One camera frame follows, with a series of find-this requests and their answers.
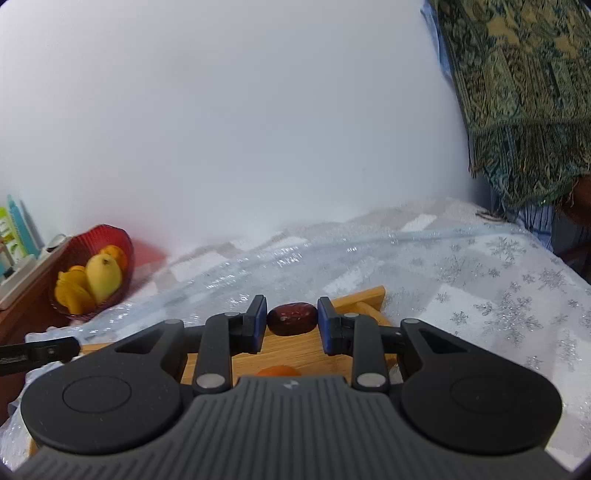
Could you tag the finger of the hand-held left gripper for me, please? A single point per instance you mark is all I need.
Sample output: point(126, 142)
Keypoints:
point(41, 353)

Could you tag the yellow mango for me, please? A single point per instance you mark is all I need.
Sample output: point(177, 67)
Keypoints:
point(104, 277)

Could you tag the red jujube date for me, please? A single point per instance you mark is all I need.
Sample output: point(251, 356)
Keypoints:
point(293, 318)

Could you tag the brown wooden bench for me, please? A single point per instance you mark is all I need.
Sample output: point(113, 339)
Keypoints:
point(575, 217)

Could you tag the green patterned fringed shawl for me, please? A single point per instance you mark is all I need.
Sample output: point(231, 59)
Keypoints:
point(526, 92)

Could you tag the wooden tray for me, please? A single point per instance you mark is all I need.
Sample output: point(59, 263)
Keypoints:
point(295, 357)

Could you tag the orange in bowl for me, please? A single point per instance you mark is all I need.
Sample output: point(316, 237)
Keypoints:
point(117, 258)

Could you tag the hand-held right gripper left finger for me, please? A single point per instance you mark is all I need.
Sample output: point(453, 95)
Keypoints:
point(261, 325)

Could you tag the yellow star fruit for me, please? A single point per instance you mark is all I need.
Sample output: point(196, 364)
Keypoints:
point(74, 290)

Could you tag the brown wooden cabinet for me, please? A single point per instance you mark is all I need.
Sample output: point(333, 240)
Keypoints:
point(27, 318)

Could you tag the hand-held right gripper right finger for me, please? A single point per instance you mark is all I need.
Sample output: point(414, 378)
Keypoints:
point(324, 327)

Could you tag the green spray bottle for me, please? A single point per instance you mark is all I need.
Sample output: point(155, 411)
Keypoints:
point(11, 235)

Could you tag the small mandarin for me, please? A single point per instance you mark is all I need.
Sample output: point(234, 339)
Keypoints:
point(278, 371)

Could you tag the sheer snowflake tablecloth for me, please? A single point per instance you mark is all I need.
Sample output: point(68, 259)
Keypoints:
point(485, 286)

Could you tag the red glass bowl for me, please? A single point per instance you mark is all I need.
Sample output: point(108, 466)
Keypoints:
point(106, 237)

